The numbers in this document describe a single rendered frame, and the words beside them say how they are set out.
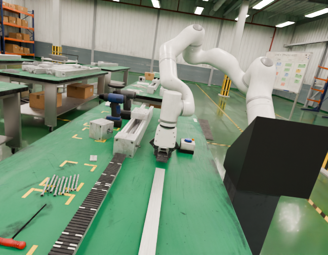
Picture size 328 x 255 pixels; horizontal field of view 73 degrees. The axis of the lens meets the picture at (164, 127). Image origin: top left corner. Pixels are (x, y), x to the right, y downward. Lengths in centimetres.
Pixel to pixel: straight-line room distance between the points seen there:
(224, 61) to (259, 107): 31
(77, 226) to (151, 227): 19
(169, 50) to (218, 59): 27
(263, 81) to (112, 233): 93
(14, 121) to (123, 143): 189
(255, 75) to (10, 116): 241
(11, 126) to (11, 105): 24
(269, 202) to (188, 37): 88
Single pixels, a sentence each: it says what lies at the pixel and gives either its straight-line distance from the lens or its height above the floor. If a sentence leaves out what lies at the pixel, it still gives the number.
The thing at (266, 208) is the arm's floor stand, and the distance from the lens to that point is 114.
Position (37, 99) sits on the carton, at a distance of 402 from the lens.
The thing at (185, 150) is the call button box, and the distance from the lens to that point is 124.
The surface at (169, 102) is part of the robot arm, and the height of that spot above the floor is 108.
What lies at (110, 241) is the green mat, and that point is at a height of 78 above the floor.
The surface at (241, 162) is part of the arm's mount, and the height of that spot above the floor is 90.
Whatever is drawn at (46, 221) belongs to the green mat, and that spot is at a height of 78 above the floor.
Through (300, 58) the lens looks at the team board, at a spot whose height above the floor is 179.
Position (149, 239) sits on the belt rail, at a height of 81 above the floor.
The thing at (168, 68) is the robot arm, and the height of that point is 122.
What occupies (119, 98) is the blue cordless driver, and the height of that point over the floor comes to 97.
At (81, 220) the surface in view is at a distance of 68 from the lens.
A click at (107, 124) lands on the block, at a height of 87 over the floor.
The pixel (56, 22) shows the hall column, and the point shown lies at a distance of 1237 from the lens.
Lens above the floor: 126
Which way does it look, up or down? 17 degrees down
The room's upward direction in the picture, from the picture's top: 9 degrees clockwise
